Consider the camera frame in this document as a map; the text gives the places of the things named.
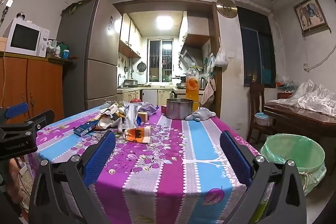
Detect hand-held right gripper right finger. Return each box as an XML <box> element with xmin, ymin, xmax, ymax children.
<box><xmin>219</xmin><ymin>131</ymin><xmax>307</xmax><ymax>224</ymax></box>

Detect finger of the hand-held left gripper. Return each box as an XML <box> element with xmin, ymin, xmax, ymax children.
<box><xmin>0</xmin><ymin>109</ymin><xmax>55</xmax><ymax>136</ymax></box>
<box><xmin>0</xmin><ymin>102</ymin><xmax>29</xmax><ymax>124</ymax></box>

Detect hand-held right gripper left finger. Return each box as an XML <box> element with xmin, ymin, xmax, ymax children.
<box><xmin>29</xmin><ymin>131</ymin><xmax>117</xmax><ymax>224</ymax></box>

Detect white glove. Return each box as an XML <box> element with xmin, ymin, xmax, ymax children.
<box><xmin>112</xmin><ymin>117</ymin><xmax>125</xmax><ymax>134</ymax></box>

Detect gold orange carton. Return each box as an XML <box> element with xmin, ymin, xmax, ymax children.
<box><xmin>123</xmin><ymin>126</ymin><xmax>153</xmax><ymax>145</ymax></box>

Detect green lined trash bin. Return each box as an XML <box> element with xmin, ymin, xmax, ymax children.
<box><xmin>259</xmin><ymin>134</ymin><xmax>327</xmax><ymax>194</ymax></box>

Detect small blue box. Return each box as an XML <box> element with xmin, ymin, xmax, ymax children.
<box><xmin>73</xmin><ymin>120</ymin><xmax>100</xmax><ymax>137</ymax></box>

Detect crumpled white paper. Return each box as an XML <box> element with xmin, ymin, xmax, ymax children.
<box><xmin>97</xmin><ymin>117</ymin><xmax>115</xmax><ymax>131</ymax></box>

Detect orange wooden cabinet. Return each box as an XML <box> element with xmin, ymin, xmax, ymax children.
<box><xmin>0</xmin><ymin>52</ymin><xmax>74</xmax><ymax>123</ymax></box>

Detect torn cardboard piece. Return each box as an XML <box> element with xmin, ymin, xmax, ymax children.
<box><xmin>91</xmin><ymin>102</ymin><xmax>119</xmax><ymax>120</ymax></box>

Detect blue white basin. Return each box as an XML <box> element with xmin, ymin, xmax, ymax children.
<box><xmin>254</xmin><ymin>112</ymin><xmax>274</xmax><ymax>127</ymax></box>

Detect white plastic packet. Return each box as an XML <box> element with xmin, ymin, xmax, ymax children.
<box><xmin>122</xmin><ymin>102</ymin><xmax>143</xmax><ymax>130</ymax></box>

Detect striped floral tablecloth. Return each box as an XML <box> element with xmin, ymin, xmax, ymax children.
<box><xmin>25</xmin><ymin>105</ymin><xmax>276</xmax><ymax>224</ymax></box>

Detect dark wooden chair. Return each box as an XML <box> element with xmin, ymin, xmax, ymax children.
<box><xmin>247</xmin><ymin>82</ymin><xmax>277</xmax><ymax>144</ymax></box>

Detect cream lower kitchen cabinets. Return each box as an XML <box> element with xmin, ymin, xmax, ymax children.
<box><xmin>117</xmin><ymin>86</ymin><xmax>207</xmax><ymax>109</ymax></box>

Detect cream kitchen cabinets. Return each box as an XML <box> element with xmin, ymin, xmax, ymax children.
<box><xmin>118</xmin><ymin>13</ymin><xmax>142</xmax><ymax>58</ymax></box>
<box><xmin>117</xmin><ymin>86</ymin><xmax>207</xmax><ymax>109</ymax></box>

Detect purple snack bag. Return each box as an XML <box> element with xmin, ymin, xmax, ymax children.
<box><xmin>138</xmin><ymin>102</ymin><xmax>160</xmax><ymax>116</ymax></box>

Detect pink hanging towel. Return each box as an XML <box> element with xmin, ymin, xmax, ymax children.
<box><xmin>201</xmin><ymin>78</ymin><xmax>217</xmax><ymax>107</ymax></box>

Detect white microwave oven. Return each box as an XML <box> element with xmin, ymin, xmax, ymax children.
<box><xmin>5</xmin><ymin>18</ymin><xmax>50</xmax><ymax>58</ymax></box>

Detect steel pot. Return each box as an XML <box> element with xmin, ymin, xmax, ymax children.
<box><xmin>166</xmin><ymin>98</ymin><xmax>201</xmax><ymax>120</ymax></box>

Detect dark wooden table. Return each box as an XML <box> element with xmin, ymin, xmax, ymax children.
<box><xmin>263</xmin><ymin>101</ymin><xmax>336</xmax><ymax>152</ymax></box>

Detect orange juice bottle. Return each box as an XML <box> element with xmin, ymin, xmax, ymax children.
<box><xmin>185</xmin><ymin>63</ymin><xmax>203</xmax><ymax>111</ymax></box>

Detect silver refrigerator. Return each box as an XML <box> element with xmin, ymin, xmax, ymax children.
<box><xmin>56</xmin><ymin>0</ymin><xmax>123</xmax><ymax>111</ymax></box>

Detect white plastic sheet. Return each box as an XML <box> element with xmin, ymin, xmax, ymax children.
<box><xmin>269</xmin><ymin>80</ymin><xmax>336</xmax><ymax>117</ymax></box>

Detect hanging clear plastic bag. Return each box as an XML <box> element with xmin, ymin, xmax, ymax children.
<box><xmin>214</xmin><ymin>48</ymin><xmax>229</xmax><ymax>67</ymax></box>

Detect dark window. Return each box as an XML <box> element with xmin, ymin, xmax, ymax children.
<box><xmin>237</xmin><ymin>7</ymin><xmax>277</xmax><ymax>88</ymax></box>

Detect steel range hood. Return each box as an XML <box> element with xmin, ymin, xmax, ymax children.
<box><xmin>179</xmin><ymin>47</ymin><xmax>203</xmax><ymax>70</ymax></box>

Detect barred kitchen window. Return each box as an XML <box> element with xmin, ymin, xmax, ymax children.
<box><xmin>147</xmin><ymin>39</ymin><xmax>174</xmax><ymax>83</ymax></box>

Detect cream upper kitchen cabinets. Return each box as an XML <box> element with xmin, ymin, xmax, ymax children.
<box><xmin>118</xmin><ymin>13</ymin><xmax>142</xmax><ymax>58</ymax></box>

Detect kitchen ceiling light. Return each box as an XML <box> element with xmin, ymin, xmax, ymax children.
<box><xmin>156</xmin><ymin>15</ymin><xmax>173</xmax><ymax>30</ymax></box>

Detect framed elephant picture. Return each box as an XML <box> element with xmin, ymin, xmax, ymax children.
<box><xmin>293</xmin><ymin>0</ymin><xmax>330</xmax><ymax>36</ymax></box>

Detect white wall cable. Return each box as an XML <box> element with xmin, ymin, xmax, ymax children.
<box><xmin>303</xmin><ymin>48</ymin><xmax>336</xmax><ymax>72</ymax></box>

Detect wooden wall cabinet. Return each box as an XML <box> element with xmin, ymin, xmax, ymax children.
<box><xmin>183</xmin><ymin>15</ymin><xmax>212</xmax><ymax>47</ymax></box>

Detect gold wall clock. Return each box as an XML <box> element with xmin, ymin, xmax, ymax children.
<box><xmin>216</xmin><ymin>0</ymin><xmax>238</xmax><ymax>19</ymax></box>

